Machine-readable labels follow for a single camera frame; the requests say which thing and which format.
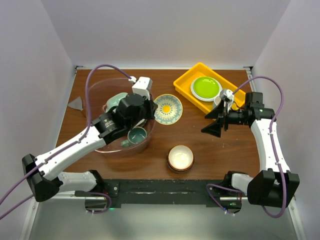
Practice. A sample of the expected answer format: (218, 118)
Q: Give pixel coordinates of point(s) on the lime green plate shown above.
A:
(206, 87)

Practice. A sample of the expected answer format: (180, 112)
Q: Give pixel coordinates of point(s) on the pale green rectangular dish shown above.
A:
(115, 100)

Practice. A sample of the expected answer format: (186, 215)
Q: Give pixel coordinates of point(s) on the teal glazed mug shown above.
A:
(135, 136)

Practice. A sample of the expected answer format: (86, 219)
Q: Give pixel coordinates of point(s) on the yellow rimmed dark bowl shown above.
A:
(169, 109)

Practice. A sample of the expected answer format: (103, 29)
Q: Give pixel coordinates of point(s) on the light blue mug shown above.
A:
(216, 102)

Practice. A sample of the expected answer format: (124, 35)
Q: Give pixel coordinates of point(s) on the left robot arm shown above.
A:
(46, 174)

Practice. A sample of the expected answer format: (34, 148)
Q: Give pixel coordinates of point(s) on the grey triangular marker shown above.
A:
(76, 104)

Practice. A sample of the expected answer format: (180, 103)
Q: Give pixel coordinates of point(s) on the clear plastic bin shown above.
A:
(99, 93)

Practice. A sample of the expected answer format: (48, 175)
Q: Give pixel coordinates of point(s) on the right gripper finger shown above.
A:
(215, 128)
(217, 113)

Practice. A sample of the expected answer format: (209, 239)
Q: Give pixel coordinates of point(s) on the brown bowl white inside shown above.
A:
(180, 158)

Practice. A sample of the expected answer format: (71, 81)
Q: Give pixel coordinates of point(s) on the yellow plastic tray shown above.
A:
(183, 85)

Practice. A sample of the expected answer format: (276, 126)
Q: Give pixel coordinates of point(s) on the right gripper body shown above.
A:
(236, 117)

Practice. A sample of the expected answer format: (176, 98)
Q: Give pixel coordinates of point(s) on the pale blue rimmed plate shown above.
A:
(200, 98)

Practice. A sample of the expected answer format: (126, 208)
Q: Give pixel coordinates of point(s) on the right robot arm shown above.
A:
(275, 184)

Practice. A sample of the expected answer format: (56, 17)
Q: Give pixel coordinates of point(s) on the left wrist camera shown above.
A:
(141, 86)

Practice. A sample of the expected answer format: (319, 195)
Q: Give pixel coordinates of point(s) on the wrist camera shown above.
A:
(227, 96)
(141, 86)

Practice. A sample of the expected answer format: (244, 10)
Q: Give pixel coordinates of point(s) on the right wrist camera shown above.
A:
(227, 96)

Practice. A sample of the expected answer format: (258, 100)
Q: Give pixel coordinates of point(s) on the aluminium frame rail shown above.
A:
(32, 211)

